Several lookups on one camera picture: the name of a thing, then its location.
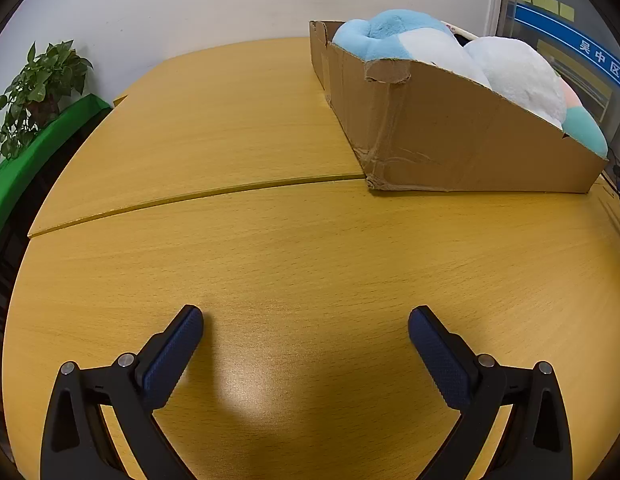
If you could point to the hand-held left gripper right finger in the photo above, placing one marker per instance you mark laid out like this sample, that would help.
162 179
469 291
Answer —
439 360

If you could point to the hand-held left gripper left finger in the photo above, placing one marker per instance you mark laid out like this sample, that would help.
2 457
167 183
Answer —
172 355

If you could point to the brown cardboard box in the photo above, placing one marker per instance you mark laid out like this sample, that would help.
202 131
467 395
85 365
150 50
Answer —
439 135

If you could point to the white round plush toy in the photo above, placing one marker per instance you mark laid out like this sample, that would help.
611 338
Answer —
519 75

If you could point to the green padded panel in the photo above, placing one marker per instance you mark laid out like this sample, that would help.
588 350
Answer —
40 145

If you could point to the green potted plant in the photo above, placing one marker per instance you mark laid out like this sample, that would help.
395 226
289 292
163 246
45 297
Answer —
40 80

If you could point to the blue and white plush toy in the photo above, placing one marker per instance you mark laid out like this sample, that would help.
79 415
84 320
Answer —
384 35

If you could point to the blue banner sign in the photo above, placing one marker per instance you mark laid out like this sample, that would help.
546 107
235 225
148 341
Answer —
564 22

